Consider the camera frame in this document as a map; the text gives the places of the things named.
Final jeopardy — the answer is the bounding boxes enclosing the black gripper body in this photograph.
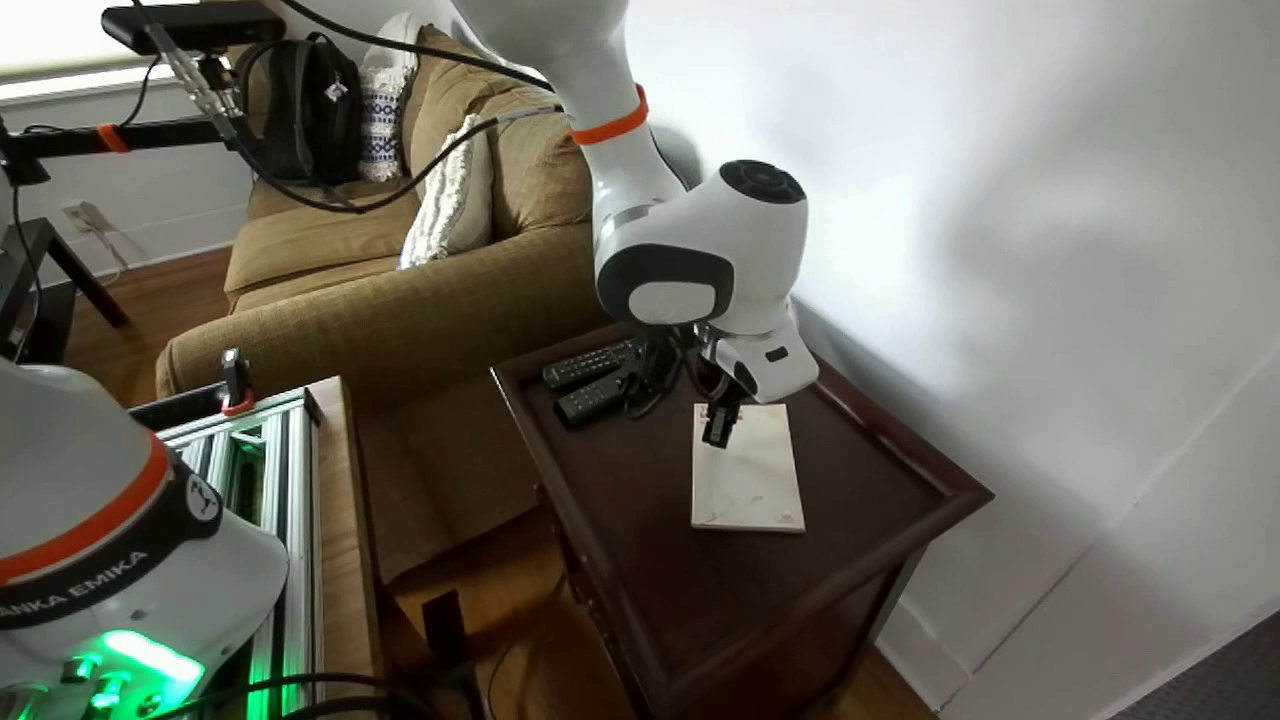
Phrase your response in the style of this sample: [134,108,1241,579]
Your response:
[638,331,745,413]

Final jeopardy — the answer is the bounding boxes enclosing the white book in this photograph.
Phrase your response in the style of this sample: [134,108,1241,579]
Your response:
[687,403,807,530]

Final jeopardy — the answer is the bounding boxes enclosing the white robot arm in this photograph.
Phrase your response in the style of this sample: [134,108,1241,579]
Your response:
[454,0,819,449]

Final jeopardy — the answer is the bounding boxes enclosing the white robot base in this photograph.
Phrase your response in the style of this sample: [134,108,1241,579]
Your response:
[0,361,292,720]

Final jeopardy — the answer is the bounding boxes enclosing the black remote control rear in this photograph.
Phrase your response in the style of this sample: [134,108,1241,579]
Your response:
[540,341,640,393]

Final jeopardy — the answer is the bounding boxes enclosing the black remote control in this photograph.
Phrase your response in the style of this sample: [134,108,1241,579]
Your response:
[540,341,640,393]
[557,371,659,427]

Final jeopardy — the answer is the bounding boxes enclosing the black remote control front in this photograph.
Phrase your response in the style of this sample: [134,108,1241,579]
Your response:
[557,371,659,427]

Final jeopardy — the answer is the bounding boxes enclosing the dark wooden side table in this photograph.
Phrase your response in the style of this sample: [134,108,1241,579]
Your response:
[494,326,987,720]

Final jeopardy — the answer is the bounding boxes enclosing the white patterned pillow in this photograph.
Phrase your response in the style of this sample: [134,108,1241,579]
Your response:
[400,113,494,267]

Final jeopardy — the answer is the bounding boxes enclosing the olive brown fabric sofa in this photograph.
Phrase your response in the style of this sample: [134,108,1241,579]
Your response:
[156,27,603,579]

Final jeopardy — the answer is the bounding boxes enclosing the black toggle clamp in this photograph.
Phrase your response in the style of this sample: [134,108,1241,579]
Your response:
[220,347,255,416]

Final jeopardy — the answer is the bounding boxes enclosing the black bag on sofa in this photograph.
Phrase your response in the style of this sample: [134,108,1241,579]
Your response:
[255,31,364,189]

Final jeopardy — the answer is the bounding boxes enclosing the black stand table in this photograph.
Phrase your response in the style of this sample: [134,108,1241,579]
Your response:
[0,220,127,363]

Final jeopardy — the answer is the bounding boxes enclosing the black cable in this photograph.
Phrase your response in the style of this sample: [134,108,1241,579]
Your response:
[143,0,578,215]

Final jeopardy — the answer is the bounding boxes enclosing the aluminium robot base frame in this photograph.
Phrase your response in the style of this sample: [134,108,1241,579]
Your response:
[136,389,319,720]

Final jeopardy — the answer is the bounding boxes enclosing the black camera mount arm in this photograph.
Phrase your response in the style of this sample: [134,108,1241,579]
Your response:
[0,0,283,185]

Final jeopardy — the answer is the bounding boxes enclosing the white wall outlet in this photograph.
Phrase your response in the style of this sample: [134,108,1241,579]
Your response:
[61,201,107,234]

